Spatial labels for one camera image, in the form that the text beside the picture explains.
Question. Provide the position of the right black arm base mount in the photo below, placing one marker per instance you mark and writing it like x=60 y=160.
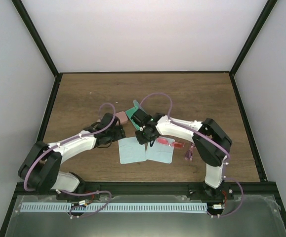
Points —
x=205 y=193

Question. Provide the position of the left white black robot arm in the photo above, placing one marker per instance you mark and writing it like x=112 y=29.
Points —
x=40 y=170

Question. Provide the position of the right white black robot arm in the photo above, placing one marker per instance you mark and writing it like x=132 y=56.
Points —
x=212 y=143

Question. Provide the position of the clear acrylic front panel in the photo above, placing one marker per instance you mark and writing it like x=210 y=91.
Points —
x=251 y=216

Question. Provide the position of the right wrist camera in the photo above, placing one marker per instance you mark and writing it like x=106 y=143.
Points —
x=140 y=116

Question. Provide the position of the pink glasses case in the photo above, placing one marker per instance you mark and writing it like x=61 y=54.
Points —
x=121 y=118

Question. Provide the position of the red lens sunglasses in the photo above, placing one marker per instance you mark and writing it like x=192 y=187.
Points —
x=166 y=142

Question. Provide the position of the light blue cleaning cloth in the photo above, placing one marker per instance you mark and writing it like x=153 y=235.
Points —
x=130 y=151
x=159 y=153

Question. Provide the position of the purple frame sunglasses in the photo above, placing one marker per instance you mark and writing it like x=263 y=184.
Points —
x=189 y=154

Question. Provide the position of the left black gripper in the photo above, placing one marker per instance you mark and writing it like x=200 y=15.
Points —
x=120 y=134

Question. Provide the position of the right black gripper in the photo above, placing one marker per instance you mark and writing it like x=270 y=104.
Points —
x=142 y=140

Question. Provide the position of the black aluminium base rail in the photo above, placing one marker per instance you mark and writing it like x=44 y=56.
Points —
x=163 y=189

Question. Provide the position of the green glasses case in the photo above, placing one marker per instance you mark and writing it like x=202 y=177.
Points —
x=131 y=111

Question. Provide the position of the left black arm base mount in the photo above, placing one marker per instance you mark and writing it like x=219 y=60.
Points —
x=85 y=188

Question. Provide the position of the light blue slotted cable duct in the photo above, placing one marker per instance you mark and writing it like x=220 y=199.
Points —
x=115 y=207

